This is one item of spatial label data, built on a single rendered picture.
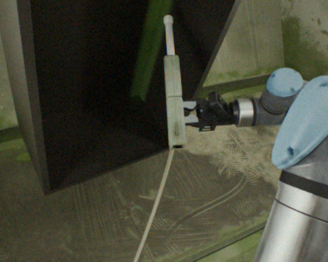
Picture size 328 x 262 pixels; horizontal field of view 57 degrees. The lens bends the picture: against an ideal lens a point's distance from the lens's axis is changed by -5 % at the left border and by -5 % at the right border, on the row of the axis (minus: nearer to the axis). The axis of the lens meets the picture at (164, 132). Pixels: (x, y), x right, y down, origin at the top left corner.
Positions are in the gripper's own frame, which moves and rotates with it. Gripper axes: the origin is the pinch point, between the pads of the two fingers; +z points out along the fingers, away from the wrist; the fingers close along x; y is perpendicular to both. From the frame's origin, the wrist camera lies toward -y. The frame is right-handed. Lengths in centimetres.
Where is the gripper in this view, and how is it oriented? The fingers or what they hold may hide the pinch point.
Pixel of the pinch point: (171, 113)
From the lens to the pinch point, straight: 96.3
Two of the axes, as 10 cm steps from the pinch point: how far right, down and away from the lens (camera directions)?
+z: -10.0, 0.6, -0.4
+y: -0.1, 3.9, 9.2
